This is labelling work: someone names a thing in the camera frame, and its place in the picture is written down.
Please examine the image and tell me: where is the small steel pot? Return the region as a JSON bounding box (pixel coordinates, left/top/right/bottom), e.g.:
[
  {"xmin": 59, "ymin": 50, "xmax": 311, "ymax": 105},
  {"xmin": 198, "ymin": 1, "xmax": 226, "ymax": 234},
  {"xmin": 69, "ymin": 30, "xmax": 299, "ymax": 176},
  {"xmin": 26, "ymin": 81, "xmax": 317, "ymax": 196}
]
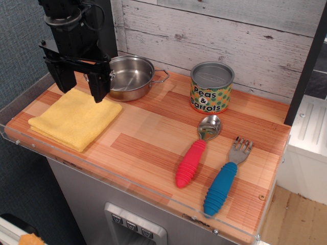
[{"xmin": 83, "ymin": 55, "xmax": 170, "ymax": 102}]

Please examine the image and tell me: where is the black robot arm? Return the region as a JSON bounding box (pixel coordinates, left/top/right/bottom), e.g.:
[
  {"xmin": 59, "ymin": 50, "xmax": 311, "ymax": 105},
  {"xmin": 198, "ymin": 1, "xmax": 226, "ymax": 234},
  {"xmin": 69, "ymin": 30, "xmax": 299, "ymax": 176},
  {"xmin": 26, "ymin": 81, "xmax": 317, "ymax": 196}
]
[{"xmin": 39, "ymin": 1, "xmax": 111, "ymax": 103}]

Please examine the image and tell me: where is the orange object at corner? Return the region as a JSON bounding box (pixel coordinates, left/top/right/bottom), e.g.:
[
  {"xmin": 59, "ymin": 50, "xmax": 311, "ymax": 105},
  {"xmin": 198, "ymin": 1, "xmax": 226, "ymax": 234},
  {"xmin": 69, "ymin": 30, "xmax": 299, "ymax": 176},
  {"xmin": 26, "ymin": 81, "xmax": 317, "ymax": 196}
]
[{"xmin": 18, "ymin": 233, "xmax": 45, "ymax": 245}]

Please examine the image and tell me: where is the clear acrylic table guard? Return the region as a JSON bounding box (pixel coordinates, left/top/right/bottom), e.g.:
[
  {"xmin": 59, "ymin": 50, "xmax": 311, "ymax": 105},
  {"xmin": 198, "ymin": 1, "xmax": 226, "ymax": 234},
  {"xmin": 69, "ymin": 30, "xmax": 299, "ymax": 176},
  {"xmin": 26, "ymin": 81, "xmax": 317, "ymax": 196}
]
[{"xmin": 1, "ymin": 73, "xmax": 290, "ymax": 244}]

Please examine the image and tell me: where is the blue handled fork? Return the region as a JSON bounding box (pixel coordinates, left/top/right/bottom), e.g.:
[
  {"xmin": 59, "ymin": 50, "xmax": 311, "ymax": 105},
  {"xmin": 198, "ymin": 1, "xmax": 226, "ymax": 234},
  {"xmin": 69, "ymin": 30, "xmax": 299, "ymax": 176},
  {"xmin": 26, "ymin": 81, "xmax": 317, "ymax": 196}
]
[{"xmin": 203, "ymin": 136, "xmax": 253, "ymax": 216}]

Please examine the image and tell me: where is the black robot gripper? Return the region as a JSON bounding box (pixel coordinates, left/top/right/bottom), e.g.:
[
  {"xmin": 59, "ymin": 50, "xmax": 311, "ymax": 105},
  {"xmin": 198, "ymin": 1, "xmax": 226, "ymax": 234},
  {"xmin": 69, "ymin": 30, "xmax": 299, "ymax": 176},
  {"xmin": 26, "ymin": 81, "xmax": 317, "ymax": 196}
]
[{"xmin": 39, "ymin": 19, "xmax": 111, "ymax": 103}]

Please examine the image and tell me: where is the peas and carrots can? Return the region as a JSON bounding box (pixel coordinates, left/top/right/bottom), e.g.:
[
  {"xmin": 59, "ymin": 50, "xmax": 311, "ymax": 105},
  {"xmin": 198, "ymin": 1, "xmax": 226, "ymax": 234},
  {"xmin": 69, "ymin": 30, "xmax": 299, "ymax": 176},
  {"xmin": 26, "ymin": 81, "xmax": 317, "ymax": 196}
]
[{"xmin": 190, "ymin": 61, "xmax": 235, "ymax": 114}]

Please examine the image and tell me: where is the yellow rag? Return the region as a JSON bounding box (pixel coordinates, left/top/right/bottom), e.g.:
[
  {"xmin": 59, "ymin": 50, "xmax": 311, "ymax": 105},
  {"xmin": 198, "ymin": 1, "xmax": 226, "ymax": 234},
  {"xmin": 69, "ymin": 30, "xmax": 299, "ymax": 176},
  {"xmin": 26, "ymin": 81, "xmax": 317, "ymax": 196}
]
[{"xmin": 28, "ymin": 88, "xmax": 122, "ymax": 152}]

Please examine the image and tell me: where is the red handled spoon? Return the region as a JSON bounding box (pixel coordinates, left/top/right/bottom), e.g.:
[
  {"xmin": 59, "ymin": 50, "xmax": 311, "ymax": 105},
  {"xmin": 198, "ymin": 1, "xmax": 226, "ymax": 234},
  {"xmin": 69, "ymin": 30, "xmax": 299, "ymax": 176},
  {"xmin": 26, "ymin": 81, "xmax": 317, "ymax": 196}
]
[{"xmin": 175, "ymin": 115, "xmax": 221, "ymax": 188}]

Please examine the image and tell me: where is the white toy cabinet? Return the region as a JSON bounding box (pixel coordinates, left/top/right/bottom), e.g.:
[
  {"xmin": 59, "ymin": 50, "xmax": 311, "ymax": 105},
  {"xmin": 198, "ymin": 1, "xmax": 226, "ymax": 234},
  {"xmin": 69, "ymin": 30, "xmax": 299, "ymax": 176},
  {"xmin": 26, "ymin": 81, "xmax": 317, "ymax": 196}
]
[{"xmin": 276, "ymin": 95, "xmax": 326, "ymax": 204}]

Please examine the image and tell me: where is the silver dispenser button panel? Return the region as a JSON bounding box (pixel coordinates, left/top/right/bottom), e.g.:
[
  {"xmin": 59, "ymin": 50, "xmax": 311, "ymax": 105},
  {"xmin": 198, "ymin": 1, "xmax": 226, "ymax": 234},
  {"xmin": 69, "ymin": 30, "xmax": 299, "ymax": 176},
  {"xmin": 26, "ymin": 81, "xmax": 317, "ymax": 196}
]
[{"xmin": 104, "ymin": 202, "xmax": 168, "ymax": 244}]

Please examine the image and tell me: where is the grey toy fridge cabinet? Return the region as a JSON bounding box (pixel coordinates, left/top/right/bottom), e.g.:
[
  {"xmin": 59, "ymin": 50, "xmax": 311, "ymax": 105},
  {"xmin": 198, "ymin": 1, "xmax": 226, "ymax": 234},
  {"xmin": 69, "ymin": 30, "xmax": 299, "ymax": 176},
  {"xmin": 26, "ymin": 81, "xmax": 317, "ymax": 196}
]
[{"xmin": 48, "ymin": 159, "xmax": 233, "ymax": 244}]

